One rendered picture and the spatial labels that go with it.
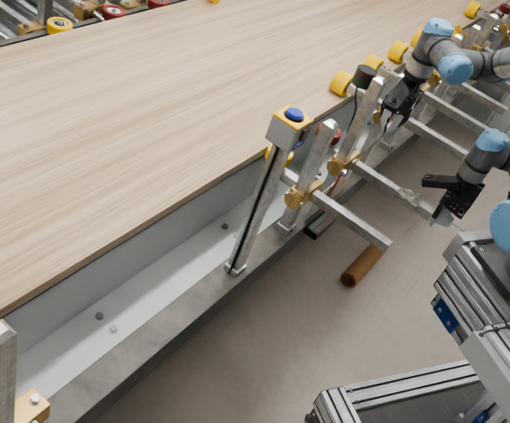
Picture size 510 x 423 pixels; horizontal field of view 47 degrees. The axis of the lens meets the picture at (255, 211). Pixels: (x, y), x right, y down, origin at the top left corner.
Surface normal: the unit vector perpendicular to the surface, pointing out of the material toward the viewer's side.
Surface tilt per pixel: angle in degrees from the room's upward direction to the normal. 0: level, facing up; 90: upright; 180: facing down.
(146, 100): 0
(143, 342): 0
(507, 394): 90
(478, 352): 90
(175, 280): 0
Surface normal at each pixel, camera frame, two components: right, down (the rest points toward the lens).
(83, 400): 0.28, -0.71
